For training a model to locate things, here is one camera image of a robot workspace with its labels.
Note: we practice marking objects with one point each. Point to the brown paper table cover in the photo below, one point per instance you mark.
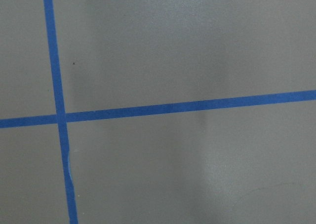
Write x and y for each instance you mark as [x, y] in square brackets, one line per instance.
[61, 118]

